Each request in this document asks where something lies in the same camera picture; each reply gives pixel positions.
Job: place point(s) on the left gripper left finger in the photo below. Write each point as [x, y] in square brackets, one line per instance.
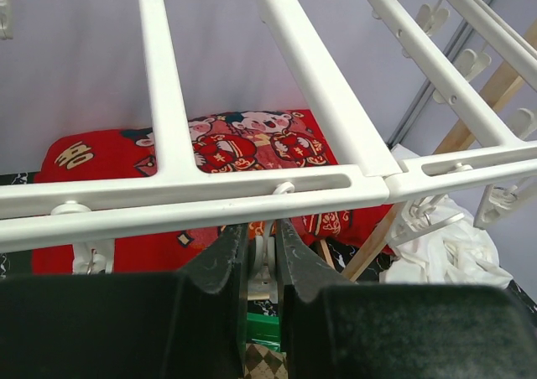
[189, 323]

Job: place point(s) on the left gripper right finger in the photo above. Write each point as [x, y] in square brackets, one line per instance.
[334, 328]

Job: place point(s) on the white plastic clip hanger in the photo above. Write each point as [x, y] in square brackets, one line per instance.
[141, 200]

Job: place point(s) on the green plastic basket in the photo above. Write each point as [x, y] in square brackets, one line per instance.
[264, 330]

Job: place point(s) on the beige argyle sock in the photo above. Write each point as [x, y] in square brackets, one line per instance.
[263, 363]

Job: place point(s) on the white crumpled cloth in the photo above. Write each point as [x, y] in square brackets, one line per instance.
[455, 254]

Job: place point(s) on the red printed pillow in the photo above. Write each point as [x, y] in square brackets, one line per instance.
[227, 142]

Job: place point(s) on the wooden clothes rack frame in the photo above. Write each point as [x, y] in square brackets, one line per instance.
[479, 150]

